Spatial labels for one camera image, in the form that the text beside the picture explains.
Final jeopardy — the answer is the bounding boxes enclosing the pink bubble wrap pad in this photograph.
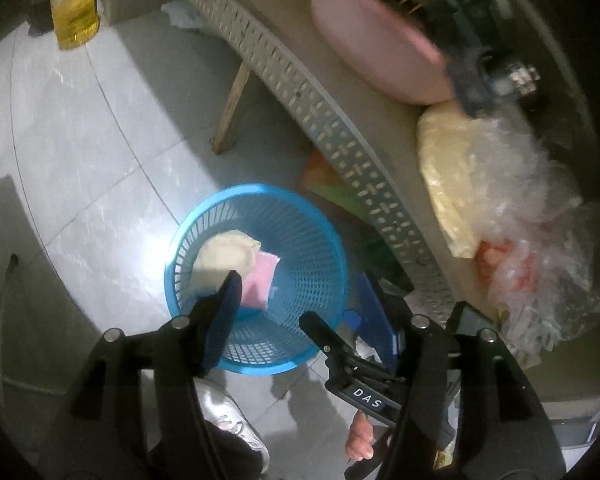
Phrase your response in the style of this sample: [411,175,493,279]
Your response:
[242,252,280,310]

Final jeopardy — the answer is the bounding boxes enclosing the brown paper bag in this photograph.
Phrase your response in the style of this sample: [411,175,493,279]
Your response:
[192,230,261,295]

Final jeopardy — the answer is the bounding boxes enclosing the person right hand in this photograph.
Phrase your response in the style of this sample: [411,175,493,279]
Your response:
[344,411,388,462]

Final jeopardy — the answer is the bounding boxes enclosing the blue plastic waste basket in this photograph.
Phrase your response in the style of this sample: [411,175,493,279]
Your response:
[163,183,349,376]

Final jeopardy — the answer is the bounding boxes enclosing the white sneaker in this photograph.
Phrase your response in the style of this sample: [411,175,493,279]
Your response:
[194,378,271,479]

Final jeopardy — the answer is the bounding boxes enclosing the perforated metal shelf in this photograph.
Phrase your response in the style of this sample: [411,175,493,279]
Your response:
[149,0,462,321]

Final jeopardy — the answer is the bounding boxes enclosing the yellow plastic bag on shelf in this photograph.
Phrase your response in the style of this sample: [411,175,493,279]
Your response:
[416,100,488,259]

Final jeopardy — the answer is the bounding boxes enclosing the red clear plastic bag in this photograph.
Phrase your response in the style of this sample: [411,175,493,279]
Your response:
[474,199,600,356]

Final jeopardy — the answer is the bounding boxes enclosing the pink basin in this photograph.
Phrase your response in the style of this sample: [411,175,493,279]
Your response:
[311,0,454,105]

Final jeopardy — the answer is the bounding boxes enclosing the cooking oil bottle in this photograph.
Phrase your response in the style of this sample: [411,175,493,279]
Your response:
[50,0,100,51]

